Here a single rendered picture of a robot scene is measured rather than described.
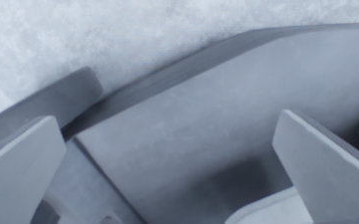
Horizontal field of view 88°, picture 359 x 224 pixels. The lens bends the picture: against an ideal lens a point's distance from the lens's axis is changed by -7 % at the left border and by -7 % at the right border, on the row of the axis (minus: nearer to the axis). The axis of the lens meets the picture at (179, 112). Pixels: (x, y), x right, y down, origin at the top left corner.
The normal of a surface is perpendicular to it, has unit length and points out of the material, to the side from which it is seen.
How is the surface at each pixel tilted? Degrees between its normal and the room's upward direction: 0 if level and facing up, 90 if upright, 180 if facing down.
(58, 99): 55
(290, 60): 0
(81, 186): 45
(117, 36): 0
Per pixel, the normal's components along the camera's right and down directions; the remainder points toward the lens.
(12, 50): 0.05, 0.40
